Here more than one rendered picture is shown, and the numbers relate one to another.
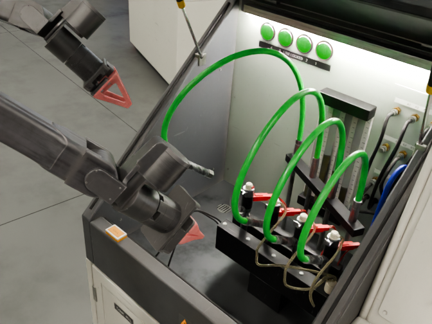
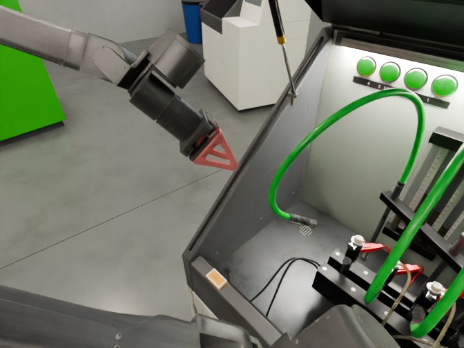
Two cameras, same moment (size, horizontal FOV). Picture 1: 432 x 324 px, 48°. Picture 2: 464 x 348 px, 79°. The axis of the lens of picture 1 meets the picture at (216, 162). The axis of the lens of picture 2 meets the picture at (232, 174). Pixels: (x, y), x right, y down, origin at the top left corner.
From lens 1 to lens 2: 0.57 m
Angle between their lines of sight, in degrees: 7
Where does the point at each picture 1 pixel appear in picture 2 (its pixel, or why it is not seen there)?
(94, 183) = not seen: outside the picture
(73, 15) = (163, 57)
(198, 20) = (253, 58)
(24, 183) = (139, 181)
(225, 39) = (316, 76)
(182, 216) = not seen: outside the picture
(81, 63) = (177, 121)
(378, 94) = not seen: outside the picture
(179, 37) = (239, 72)
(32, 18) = (109, 65)
